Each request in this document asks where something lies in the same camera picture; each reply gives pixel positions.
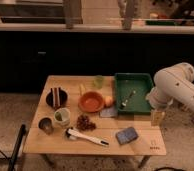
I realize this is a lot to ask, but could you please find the blue sponge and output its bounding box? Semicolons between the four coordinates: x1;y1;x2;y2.
116;127;138;145

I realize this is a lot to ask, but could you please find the red bowl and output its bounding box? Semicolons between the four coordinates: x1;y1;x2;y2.
78;91;104;113

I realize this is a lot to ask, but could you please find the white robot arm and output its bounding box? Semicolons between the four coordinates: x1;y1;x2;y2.
146;62;194;126

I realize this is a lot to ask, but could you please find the black bowl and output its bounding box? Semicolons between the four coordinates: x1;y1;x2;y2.
46;87;68;109

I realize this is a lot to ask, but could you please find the metal spoon in tray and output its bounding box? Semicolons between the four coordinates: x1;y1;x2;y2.
121;90;136;108

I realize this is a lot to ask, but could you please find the green plastic tray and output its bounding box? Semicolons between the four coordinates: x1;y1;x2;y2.
114;73;154;115

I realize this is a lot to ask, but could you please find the orange fruit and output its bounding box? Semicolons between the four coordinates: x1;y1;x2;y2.
104;96;114;107

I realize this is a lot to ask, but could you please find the green translucent cup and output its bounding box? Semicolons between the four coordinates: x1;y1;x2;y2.
93;75;104;89

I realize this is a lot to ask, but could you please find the bunch of dark grapes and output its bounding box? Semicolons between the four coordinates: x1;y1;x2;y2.
76;115;96;131

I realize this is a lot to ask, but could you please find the wooden table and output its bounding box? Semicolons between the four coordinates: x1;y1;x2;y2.
23;76;166;167

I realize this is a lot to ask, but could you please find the yellow banana piece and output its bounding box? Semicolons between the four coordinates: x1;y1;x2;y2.
79;84;86;96

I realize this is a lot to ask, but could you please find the white black-tipped brush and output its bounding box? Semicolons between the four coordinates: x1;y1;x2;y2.
66;128;109;146

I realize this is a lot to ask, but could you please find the white mug with green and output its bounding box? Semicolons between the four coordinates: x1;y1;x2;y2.
54;108;70;126

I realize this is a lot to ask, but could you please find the brown striped block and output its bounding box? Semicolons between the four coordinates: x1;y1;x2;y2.
51;87;61;109

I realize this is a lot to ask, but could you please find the dark metal cup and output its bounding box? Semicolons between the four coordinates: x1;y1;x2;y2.
38;117;54;135

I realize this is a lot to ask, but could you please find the black chair frame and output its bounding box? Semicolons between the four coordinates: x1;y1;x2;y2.
7;124;26;171

